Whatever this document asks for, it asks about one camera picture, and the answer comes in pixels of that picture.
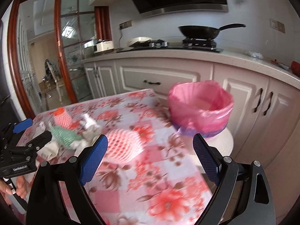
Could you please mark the black wok pan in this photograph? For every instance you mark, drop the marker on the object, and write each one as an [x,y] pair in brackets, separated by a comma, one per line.
[206,32]

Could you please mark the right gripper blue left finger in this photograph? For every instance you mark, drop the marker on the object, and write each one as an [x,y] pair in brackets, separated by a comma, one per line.
[90,159]

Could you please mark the wooden sliding glass door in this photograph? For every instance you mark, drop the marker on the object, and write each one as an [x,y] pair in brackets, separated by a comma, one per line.
[55,30]

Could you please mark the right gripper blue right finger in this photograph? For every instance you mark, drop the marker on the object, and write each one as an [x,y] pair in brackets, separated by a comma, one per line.
[208,159]

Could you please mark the white tissue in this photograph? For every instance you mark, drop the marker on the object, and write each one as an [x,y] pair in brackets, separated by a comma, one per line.
[79,145]
[91,129]

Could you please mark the white rice cooker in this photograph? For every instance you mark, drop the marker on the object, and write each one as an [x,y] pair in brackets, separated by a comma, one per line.
[103,46]

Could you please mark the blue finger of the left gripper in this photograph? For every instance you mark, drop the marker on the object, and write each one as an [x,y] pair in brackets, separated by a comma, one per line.
[20,127]
[40,141]

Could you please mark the wall power outlet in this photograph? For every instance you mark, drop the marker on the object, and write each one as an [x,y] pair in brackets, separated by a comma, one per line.
[125,25]
[277,25]

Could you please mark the floral pink tablecloth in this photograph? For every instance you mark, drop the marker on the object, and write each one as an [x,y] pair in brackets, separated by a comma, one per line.
[162,185]

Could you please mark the tall pink foam fruit net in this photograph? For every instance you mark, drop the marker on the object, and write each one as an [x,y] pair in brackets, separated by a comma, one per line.
[62,118]

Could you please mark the white packet on counter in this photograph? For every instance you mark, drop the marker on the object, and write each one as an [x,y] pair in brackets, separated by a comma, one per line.
[256,55]

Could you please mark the wall power outlet left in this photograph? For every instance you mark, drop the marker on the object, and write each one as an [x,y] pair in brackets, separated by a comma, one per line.
[125,25]

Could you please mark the white stool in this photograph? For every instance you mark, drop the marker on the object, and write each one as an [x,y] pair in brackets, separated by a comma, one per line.
[223,142]

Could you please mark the white plastic bag wad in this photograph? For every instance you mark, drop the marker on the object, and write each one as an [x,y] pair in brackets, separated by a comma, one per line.
[49,151]

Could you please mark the red cup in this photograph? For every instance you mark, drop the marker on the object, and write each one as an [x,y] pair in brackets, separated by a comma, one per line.
[295,68]

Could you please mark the pink-lined trash bin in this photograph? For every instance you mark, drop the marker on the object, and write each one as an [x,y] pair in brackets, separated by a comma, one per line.
[199,108]

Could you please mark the wall power outlet right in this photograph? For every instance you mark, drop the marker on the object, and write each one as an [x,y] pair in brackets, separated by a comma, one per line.
[277,25]

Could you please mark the green zigzag cloth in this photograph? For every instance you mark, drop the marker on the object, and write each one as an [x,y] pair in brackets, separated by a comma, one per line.
[67,138]

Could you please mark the white dining chair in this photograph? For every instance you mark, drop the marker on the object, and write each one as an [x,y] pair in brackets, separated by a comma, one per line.
[53,72]

